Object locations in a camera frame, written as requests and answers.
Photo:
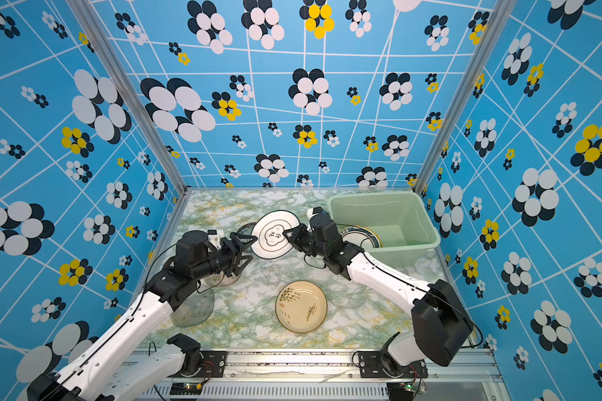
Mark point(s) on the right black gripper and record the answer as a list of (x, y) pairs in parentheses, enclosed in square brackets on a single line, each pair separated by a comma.
[(302, 230)]

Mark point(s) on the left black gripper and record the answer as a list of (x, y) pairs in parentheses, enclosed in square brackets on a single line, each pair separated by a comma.
[(234, 253)]

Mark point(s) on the white plate cloud emblem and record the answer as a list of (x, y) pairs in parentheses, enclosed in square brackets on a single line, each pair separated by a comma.
[(269, 230)]

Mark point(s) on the green red rim white plate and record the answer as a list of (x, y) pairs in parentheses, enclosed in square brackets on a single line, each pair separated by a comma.
[(361, 237)]

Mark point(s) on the beige bamboo print plate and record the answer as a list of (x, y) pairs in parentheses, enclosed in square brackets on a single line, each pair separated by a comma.
[(301, 307)]

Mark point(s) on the light green plastic bin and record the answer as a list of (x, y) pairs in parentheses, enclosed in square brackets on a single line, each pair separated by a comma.
[(398, 218)]

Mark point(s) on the blue patterned small plate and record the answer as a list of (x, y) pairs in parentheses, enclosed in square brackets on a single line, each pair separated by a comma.
[(246, 229)]

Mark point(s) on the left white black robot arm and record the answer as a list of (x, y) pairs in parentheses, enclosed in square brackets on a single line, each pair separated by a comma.
[(96, 373)]

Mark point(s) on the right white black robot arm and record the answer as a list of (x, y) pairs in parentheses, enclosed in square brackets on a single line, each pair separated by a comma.
[(441, 324)]

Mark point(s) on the greenish glass plate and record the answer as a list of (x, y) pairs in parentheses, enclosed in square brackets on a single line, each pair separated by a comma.
[(195, 310)]

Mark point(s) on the left controller board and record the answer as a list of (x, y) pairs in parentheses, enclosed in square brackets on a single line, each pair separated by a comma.
[(182, 389)]

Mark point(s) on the controller board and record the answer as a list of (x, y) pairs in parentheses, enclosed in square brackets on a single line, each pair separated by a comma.
[(400, 392), (182, 389)]

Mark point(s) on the right controller board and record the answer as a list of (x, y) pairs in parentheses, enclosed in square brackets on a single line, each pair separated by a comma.
[(400, 392)]

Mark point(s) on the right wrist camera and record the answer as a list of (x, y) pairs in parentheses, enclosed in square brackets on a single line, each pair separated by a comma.
[(314, 211)]

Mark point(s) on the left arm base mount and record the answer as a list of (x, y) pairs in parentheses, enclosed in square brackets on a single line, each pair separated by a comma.
[(208, 364)]

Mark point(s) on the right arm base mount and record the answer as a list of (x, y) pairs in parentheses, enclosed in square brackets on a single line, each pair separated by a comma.
[(370, 366)]

